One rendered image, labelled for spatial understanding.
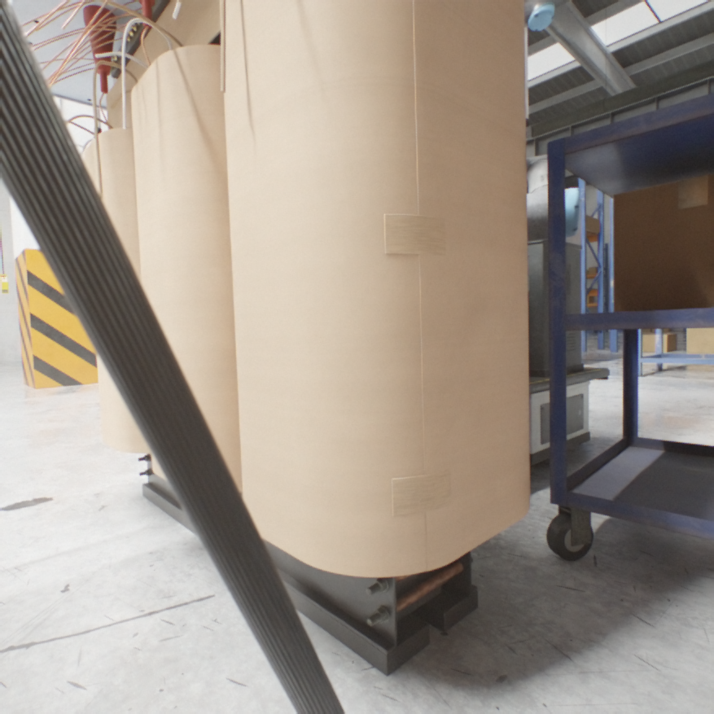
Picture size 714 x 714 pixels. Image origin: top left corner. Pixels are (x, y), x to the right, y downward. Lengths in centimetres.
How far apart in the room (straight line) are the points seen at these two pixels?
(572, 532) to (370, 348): 74
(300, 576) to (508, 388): 53
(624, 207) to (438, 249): 73
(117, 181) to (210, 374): 67
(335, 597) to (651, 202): 106
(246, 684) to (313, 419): 43
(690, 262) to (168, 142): 111
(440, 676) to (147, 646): 49
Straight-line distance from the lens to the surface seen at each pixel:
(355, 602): 87
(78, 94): 202
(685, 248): 125
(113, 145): 146
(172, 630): 100
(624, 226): 128
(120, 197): 141
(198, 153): 100
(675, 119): 110
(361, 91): 64
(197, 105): 104
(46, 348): 593
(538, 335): 188
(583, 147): 113
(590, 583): 114
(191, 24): 122
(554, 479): 115
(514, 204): 80
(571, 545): 119
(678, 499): 129
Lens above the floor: 53
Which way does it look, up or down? 3 degrees down
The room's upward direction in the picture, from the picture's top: 2 degrees counter-clockwise
